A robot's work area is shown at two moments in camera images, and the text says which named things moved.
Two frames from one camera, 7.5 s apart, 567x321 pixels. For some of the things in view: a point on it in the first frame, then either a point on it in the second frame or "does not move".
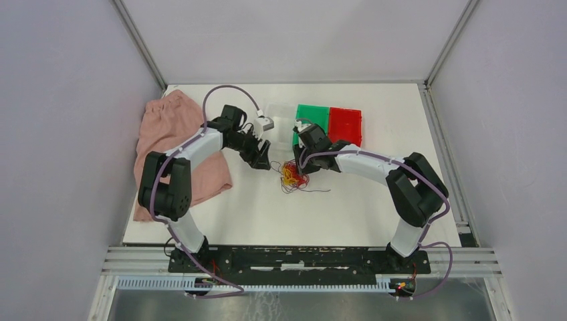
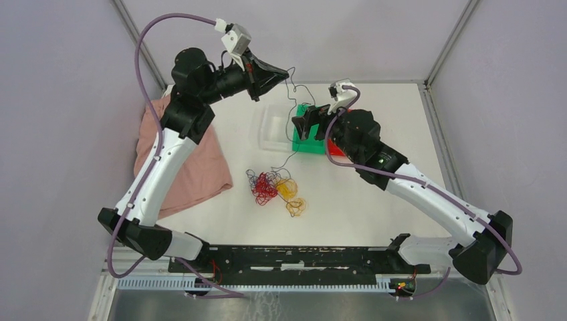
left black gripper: (261, 162) -> (260, 77)
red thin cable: (301, 179) -> (265, 190)
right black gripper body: (309, 162) -> (322, 117)
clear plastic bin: (280, 137) does not move
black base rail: (300, 261) does not move
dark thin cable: (292, 179) -> (294, 88)
